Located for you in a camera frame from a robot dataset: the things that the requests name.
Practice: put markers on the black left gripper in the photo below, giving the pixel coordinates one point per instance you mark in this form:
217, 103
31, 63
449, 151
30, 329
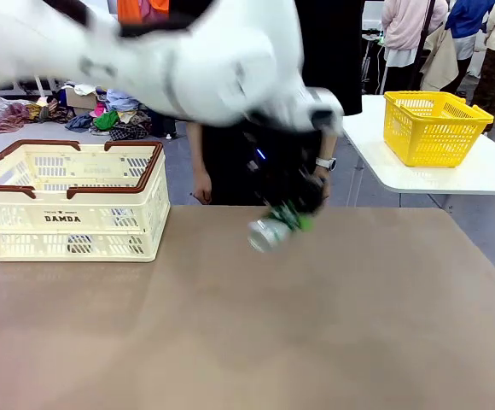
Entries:
281, 171

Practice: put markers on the green drink can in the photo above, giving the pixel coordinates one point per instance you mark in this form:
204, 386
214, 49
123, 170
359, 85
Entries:
266, 235

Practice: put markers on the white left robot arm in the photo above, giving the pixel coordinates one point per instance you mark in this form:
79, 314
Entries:
145, 51

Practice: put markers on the person's left forearm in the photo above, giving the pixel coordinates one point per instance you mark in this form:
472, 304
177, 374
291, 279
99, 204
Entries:
327, 147

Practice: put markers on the person's right forearm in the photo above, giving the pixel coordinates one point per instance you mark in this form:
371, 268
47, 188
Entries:
196, 149

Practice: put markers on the yellow plastic basket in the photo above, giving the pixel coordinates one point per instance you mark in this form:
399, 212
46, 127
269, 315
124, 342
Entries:
435, 141

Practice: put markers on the cream plastic shopping basket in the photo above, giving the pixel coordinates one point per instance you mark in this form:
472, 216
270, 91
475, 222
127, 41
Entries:
72, 213

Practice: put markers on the person's left hand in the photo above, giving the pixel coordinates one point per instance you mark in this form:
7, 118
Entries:
325, 179

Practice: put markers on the person's right hand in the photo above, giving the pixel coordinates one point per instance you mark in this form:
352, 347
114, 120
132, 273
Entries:
202, 188

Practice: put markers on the white wrist watch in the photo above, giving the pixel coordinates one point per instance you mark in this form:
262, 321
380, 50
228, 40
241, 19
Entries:
326, 163

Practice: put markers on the person's black shirt torso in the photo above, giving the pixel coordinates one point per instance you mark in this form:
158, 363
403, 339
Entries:
333, 42

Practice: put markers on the checkered cloth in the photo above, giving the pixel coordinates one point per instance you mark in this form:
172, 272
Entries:
128, 132

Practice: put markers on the white side table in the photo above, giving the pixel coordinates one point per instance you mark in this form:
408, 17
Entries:
478, 175

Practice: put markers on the light blue cloth heap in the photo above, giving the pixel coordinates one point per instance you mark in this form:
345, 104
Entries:
124, 100

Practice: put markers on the green cloth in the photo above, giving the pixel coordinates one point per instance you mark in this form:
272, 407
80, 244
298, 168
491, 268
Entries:
106, 119

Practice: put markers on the beige hanging jacket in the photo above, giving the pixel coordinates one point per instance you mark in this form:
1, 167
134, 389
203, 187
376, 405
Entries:
441, 64

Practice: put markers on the person in pink hoodie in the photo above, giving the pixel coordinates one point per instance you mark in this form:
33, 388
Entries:
405, 21

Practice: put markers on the black slanted pole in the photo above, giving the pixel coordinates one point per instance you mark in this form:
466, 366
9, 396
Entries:
427, 25

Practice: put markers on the cardboard box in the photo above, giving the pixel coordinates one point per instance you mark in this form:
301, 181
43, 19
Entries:
81, 100

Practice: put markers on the person in blue jacket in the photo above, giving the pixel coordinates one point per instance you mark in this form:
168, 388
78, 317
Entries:
465, 17

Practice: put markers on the person in orange pink top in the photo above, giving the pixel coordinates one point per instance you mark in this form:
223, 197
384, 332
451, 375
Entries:
130, 5

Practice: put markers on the multicolour cloth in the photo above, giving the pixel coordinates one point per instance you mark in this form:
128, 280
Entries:
47, 111

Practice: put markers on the grey metal workbench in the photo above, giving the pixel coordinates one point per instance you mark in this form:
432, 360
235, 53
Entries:
40, 85

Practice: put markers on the red patterned cloth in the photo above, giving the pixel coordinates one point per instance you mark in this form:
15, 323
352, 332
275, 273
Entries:
10, 119

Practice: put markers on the white crumpled cloth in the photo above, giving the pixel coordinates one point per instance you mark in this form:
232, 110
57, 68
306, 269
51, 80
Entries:
4, 103

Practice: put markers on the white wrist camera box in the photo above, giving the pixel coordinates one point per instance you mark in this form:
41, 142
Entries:
324, 107

